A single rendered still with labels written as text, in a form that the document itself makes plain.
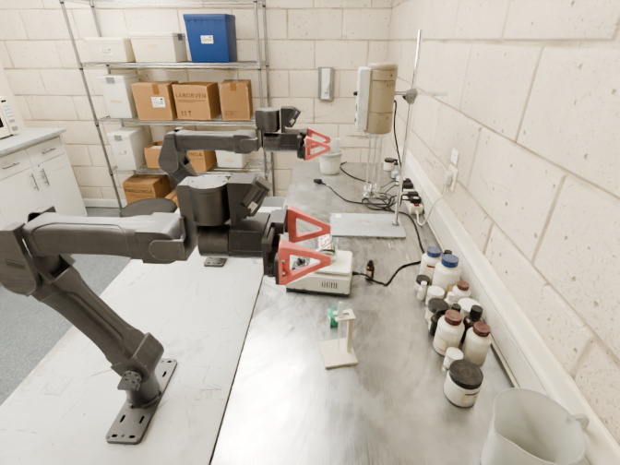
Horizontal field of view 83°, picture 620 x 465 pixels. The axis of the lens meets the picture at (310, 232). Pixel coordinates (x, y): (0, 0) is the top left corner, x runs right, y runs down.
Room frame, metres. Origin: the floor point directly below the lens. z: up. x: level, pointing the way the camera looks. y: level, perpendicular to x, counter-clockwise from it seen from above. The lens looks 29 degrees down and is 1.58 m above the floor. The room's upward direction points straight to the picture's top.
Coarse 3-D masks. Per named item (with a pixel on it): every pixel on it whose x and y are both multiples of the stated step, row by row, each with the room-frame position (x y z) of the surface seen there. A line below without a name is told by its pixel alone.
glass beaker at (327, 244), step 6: (330, 234) 0.93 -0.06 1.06; (318, 240) 0.91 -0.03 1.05; (324, 240) 0.93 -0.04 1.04; (330, 240) 0.93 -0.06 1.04; (336, 240) 0.91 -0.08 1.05; (318, 246) 0.89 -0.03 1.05; (324, 246) 0.87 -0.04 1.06; (330, 246) 0.87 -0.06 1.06; (336, 246) 0.88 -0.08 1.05; (324, 252) 0.87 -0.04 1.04; (330, 252) 0.87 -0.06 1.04; (336, 252) 0.88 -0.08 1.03; (336, 258) 0.89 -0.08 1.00; (330, 264) 0.87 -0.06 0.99
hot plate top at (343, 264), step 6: (342, 252) 0.95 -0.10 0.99; (348, 252) 0.95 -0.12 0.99; (342, 258) 0.91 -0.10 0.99; (348, 258) 0.91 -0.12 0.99; (336, 264) 0.88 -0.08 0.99; (342, 264) 0.88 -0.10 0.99; (348, 264) 0.88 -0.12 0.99; (318, 270) 0.85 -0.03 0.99; (324, 270) 0.85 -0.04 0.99; (330, 270) 0.85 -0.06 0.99; (336, 270) 0.85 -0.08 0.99; (342, 270) 0.85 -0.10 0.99; (348, 270) 0.85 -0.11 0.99
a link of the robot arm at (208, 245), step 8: (200, 224) 0.47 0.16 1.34; (224, 224) 0.48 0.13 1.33; (200, 232) 0.47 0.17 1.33; (208, 232) 0.47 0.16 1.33; (216, 232) 0.47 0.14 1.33; (224, 232) 0.46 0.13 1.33; (200, 240) 0.46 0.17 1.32; (208, 240) 0.46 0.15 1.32; (216, 240) 0.46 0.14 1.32; (224, 240) 0.46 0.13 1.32; (200, 248) 0.46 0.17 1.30; (208, 248) 0.46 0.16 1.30; (216, 248) 0.45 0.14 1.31; (224, 248) 0.45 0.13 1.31; (208, 256) 0.46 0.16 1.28; (216, 256) 0.46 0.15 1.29; (224, 256) 0.46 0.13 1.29
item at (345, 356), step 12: (336, 312) 0.63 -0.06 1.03; (348, 312) 0.63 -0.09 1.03; (348, 324) 0.62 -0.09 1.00; (348, 336) 0.61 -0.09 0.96; (324, 348) 0.63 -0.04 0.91; (336, 348) 0.63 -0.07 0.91; (348, 348) 0.61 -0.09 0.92; (324, 360) 0.59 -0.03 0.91; (336, 360) 0.59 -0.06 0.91; (348, 360) 0.59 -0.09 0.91
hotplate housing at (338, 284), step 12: (312, 276) 0.85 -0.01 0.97; (324, 276) 0.85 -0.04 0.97; (336, 276) 0.84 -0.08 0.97; (348, 276) 0.84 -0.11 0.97; (288, 288) 0.86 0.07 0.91; (300, 288) 0.85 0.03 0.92; (312, 288) 0.85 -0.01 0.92; (324, 288) 0.84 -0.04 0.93; (336, 288) 0.84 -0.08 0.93; (348, 288) 0.83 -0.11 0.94
